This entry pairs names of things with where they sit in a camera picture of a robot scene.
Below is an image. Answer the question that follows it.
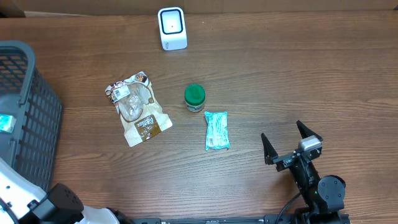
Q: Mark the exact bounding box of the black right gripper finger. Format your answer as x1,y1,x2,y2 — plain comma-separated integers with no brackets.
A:
296,120,323,141
261,133,279,165

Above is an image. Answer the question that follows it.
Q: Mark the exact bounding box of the teal white packet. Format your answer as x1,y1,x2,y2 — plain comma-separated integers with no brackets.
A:
204,111,230,151

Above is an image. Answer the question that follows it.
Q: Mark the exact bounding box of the green lid spice jar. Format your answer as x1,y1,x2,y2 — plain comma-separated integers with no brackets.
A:
184,84,206,113

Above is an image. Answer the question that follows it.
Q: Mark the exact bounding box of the brown white snack pouch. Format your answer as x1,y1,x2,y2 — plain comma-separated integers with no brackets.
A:
105,72,172,147

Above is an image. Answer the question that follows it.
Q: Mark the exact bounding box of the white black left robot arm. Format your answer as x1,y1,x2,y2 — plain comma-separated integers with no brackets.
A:
1,160,132,224

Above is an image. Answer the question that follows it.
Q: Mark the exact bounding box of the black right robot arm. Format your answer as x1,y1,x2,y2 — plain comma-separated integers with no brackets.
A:
261,121,351,224

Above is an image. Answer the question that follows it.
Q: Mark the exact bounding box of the white barcode scanner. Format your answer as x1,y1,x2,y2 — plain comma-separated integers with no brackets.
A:
157,7,188,51

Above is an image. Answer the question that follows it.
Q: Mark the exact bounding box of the grey plastic mesh basket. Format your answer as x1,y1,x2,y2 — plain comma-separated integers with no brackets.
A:
1,40,63,191

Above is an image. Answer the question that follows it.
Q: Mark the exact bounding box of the teal box in basket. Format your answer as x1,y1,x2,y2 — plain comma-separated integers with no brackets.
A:
0,114,16,134

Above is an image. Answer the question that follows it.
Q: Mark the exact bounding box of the brown cardboard backdrop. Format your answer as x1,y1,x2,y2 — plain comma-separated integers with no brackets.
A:
1,0,397,17

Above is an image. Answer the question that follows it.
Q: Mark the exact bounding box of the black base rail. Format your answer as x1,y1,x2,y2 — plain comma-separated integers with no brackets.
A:
132,214,299,224

